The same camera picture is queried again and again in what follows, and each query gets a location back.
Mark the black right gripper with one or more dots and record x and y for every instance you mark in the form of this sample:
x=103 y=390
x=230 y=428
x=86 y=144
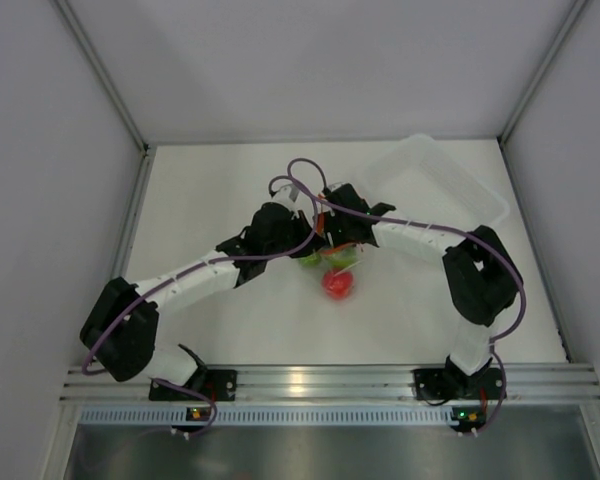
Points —
x=330 y=221

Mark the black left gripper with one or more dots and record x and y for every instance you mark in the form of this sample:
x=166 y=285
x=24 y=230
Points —
x=302 y=225

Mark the green fake apple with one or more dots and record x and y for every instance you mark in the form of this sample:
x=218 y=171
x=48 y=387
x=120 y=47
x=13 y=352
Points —
x=343 y=258

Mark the green fake lime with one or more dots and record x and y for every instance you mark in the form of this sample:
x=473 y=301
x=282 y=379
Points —
x=310 y=261

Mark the clear zip top bag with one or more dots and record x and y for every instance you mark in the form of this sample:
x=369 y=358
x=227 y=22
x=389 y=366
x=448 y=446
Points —
x=335 y=268

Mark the red fake tomato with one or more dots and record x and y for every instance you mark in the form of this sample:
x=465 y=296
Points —
x=338 y=284

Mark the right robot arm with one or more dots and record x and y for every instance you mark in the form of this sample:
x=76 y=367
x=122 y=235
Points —
x=480 y=274

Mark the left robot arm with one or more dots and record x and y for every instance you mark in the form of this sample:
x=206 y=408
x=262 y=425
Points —
x=121 y=332

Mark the white perforated plastic basket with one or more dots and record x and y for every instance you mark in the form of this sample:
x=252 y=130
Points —
x=426 y=184

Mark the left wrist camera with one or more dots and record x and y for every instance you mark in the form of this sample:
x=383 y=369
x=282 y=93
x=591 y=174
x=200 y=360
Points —
x=286 y=196

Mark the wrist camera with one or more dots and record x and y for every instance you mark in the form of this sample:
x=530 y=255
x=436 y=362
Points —
x=286 y=196
x=333 y=186

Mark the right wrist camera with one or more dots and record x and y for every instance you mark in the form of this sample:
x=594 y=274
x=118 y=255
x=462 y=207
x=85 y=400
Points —
x=333 y=186

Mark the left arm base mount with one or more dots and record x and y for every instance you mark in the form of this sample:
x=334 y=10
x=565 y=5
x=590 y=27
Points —
x=218 y=384

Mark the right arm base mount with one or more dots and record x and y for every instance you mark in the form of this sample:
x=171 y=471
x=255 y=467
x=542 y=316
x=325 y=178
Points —
x=436 y=385

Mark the aluminium mounting rail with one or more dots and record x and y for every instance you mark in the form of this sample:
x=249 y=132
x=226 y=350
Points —
x=526 y=383

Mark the white slotted cable duct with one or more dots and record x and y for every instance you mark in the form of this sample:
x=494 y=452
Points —
x=183 y=416

